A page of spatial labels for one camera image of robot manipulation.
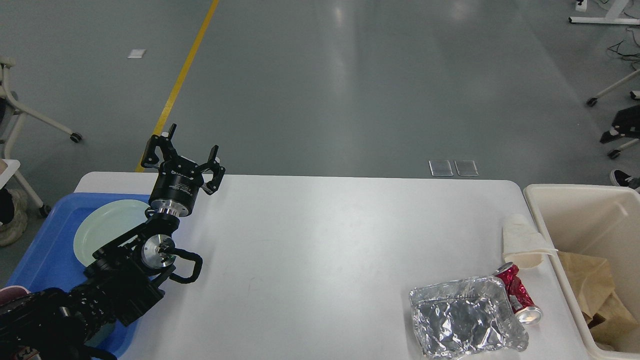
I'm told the white rolling chair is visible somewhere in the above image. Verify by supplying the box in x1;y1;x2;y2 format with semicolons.
0;55;83;159
586;69;640;161

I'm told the beige plastic bin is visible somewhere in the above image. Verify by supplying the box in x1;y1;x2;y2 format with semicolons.
523;184;640;360

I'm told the aluminium foil tray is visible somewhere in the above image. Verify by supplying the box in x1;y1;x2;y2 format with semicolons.
407;276;530;360

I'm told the white paper cup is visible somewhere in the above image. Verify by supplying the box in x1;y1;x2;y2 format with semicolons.
502;214;558;270

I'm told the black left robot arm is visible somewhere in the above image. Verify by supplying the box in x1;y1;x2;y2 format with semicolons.
1;124;226;360

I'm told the brown paper bag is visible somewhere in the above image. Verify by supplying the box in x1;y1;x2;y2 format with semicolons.
557;251;639;350

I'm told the blue plastic tray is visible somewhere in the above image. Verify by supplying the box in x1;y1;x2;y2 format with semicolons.
0;192;156;358

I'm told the white rolling chair right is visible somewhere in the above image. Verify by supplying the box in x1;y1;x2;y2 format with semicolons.
586;69;640;161

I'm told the pink mug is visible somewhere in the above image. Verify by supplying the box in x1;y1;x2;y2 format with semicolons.
0;285;31;306

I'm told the white table base far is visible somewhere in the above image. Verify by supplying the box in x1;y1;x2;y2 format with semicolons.
567;0;640;27

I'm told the small clear floor plate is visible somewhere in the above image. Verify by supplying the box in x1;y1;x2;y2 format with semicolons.
428;159;454;177

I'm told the white sack on floor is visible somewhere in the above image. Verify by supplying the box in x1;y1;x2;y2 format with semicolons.
0;187;28;248

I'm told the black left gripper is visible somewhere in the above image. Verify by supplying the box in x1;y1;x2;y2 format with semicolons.
141;124;226;217

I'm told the white rolling chair left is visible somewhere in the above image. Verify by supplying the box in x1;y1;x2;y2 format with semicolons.
0;55;83;159

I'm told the red snack wrapper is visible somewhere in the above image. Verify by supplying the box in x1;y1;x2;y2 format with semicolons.
493;262;543;325

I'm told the light green plate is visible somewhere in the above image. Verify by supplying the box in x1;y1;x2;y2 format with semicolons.
73;199;148;267

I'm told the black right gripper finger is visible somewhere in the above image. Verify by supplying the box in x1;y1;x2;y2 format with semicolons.
599;105;640;144

